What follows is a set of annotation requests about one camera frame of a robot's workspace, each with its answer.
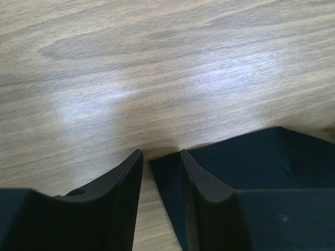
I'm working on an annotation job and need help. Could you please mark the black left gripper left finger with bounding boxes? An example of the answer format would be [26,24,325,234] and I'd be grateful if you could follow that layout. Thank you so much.
[1,150,143,250]

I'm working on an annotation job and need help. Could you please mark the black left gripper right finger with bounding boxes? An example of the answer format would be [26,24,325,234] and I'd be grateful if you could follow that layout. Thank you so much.
[181,151,334,250]

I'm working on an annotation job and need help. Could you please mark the black t-shirt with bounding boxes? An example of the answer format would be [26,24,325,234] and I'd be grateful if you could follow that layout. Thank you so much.
[149,127,334,250]

